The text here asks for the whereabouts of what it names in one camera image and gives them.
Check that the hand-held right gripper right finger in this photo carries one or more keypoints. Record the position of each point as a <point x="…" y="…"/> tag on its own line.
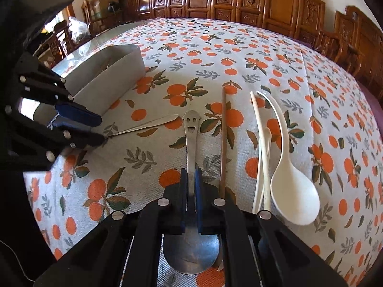
<point x="198" y="185"/>

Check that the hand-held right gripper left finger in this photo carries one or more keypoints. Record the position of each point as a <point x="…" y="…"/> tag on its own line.
<point x="183" y="185"/>

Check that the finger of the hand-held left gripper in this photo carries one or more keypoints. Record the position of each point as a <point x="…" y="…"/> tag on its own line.
<point x="74" y="136"/>
<point x="77" y="113"/>

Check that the grey metal box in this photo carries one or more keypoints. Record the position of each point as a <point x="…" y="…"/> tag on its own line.
<point x="104" y="74"/>

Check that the smiley-face metal spoon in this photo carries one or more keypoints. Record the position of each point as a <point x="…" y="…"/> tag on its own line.
<point x="191" y="125"/>

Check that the slim metal spoon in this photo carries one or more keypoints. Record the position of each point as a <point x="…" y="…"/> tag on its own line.
<point x="143" y="127"/>

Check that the low carved wooden chair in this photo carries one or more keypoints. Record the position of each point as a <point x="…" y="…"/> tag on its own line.
<point x="56" y="44"/>

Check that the brown wooden chopstick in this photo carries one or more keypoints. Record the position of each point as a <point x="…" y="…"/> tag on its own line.
<point x="223" y="131"/>

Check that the clear plastic bag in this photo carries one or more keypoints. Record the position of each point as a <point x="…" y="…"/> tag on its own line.
<point x="78" y="28"/>

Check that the cream chopstick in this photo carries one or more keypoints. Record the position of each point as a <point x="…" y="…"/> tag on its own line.
<point x="258" y="131"/>

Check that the tall cardboard box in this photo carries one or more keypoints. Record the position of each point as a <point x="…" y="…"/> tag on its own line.
<point x="104" y="3"/>

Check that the large white spoon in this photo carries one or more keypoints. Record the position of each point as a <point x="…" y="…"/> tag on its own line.
<point x="293" y="191"/>

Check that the orange-print tablecloth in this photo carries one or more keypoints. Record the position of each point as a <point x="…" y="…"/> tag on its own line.
<point x="209" y="50"/>

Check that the carved wooden sofa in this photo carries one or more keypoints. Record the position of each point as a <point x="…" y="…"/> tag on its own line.
<point x="239" y="0"/>

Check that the purple armchair cushion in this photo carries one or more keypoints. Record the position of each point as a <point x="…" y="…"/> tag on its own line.
<point x="372" y="101"/>

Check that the carved wooden armchair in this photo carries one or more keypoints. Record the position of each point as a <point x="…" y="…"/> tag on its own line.
<point x="359" y="41"/>

